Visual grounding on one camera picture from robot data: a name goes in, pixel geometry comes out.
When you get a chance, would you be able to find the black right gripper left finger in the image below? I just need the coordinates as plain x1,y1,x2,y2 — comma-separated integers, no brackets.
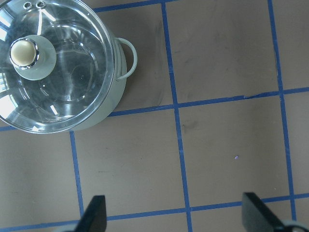
75,195,107,232

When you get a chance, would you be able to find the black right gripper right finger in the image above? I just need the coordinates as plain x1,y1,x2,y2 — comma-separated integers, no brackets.
241,192,285,232

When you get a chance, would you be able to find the pale green cooking pot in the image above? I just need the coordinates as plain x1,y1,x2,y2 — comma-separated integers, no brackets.
71,34,138,131

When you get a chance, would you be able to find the glass pot lid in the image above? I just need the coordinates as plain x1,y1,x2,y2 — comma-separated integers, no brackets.
0,0,115,133

